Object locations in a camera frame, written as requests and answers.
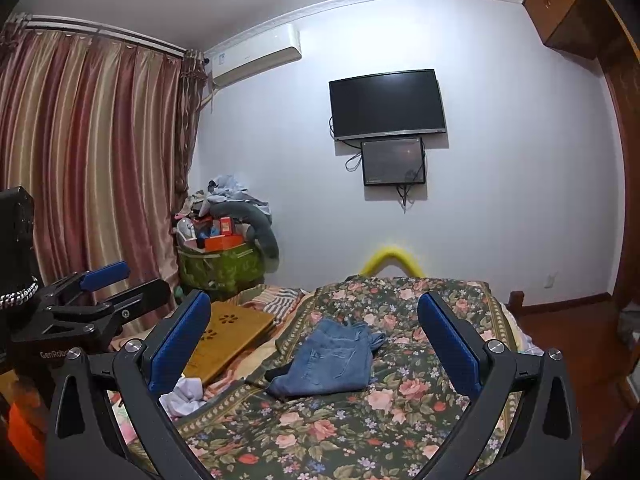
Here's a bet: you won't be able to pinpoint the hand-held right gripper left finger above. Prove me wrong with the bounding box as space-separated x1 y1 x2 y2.
45 289 213 480

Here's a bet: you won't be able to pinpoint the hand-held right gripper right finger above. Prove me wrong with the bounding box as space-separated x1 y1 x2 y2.
416 291 584 480

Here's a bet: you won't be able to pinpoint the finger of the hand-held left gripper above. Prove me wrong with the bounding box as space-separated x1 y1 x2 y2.
54 279 171 334
39 260 132 307

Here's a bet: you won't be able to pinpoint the blue denim pants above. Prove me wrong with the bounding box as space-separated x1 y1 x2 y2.
267 317 388 401

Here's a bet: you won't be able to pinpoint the white cloth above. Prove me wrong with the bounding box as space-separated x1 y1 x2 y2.
159 377 206 418

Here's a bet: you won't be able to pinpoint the wooden laptop table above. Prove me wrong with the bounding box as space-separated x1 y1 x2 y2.
182 300 276 386

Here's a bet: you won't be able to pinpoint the green fabric bag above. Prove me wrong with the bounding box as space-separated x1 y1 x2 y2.
177 242 266 294

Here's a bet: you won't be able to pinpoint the orange cloth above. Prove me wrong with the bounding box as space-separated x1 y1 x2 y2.
0 400 47 478

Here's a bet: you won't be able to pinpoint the black cloth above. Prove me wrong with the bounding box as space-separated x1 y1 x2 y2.
264 364 297 387

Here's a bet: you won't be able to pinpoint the orange box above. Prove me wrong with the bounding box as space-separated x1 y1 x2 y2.
204 216 253 254

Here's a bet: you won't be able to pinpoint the striped bed sheet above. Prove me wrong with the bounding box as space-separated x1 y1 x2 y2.
240 284 312 322

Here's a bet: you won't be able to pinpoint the yellow foam tube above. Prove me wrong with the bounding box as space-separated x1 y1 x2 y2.
362 244 426 279

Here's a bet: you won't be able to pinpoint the red and gold curtain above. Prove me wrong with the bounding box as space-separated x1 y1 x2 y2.
0 22 208 356

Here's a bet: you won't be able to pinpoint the grey plush pillow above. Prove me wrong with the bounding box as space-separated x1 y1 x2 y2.
215 200 281 262

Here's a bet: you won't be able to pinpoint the pile of clothes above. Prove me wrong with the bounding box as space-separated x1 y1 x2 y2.
182 174 273 222

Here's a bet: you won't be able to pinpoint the white air conditioner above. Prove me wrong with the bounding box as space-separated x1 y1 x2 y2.
204 25 303 89

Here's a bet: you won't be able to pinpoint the wooden wardrobe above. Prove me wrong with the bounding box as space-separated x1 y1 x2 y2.
522 0 640 311

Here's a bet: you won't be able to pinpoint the small black wall monitor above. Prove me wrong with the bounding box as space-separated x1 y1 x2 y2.
361 136 427 187

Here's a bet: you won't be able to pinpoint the curtain rail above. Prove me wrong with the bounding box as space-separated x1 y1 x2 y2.
7 12 207 61

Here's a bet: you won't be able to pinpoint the black wall television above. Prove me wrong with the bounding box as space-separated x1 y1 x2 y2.
328 68 447 142

